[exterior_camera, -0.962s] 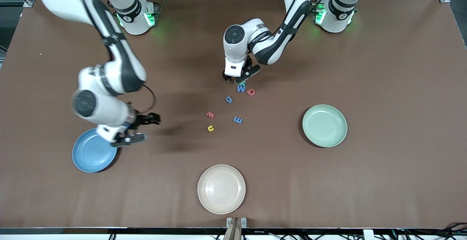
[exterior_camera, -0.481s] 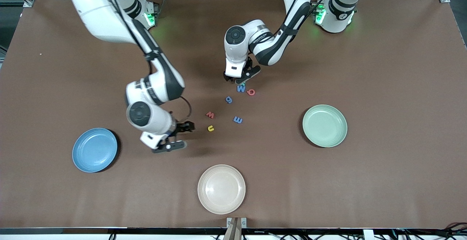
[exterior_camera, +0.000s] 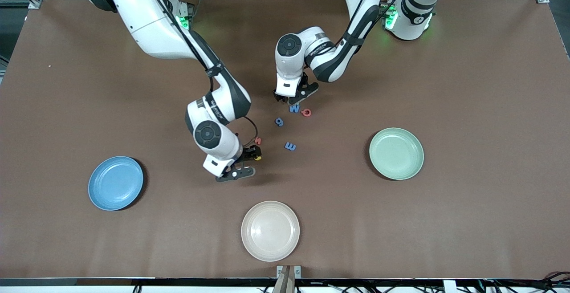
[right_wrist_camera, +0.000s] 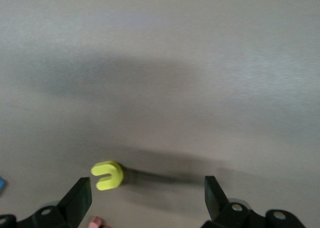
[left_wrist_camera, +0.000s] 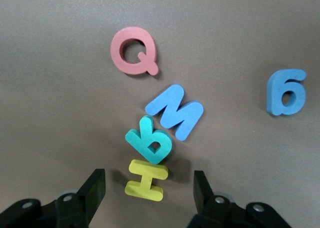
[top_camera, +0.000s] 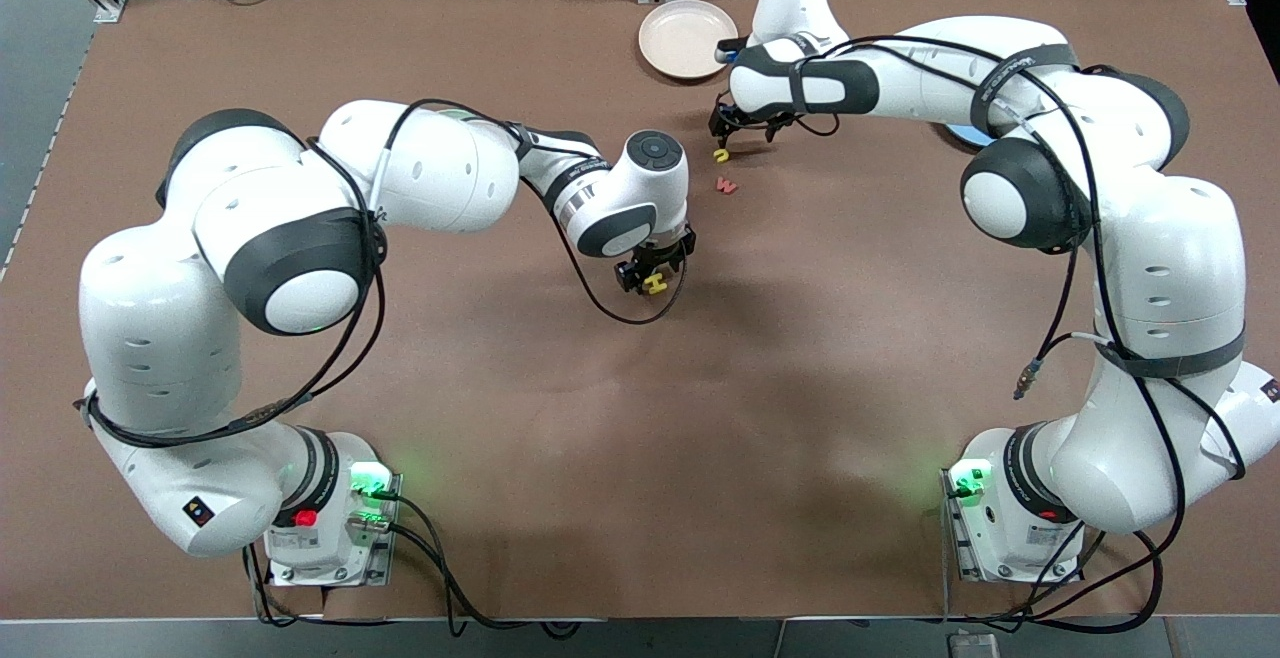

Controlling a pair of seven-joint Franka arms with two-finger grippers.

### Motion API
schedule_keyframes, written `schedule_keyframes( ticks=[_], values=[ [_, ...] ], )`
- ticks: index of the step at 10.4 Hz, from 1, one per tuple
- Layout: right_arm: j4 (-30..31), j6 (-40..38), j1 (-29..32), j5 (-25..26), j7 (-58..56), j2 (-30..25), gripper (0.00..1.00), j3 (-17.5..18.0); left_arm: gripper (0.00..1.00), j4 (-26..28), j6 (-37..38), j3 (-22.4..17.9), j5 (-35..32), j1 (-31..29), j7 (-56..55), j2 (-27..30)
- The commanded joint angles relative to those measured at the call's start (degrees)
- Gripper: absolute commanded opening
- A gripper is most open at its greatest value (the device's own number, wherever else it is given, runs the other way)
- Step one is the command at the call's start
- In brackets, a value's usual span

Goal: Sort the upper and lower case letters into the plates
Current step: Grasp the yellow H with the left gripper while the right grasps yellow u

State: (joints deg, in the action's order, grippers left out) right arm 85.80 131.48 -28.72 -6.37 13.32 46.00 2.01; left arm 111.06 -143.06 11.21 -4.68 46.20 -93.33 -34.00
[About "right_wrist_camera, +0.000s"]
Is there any red foam letter w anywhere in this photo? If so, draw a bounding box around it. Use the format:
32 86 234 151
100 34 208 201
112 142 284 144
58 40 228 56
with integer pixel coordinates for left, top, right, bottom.
88 215 112 228

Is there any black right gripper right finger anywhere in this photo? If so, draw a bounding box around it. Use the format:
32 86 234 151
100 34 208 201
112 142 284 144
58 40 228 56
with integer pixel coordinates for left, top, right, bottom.
204 175 230 223

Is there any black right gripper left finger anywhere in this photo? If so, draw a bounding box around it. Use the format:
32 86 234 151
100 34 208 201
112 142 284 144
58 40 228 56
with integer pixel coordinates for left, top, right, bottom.
59 177 93 228

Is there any yellow foam letter u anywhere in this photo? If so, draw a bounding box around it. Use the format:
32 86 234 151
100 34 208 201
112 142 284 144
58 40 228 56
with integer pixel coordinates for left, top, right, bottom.
90 160 124 191

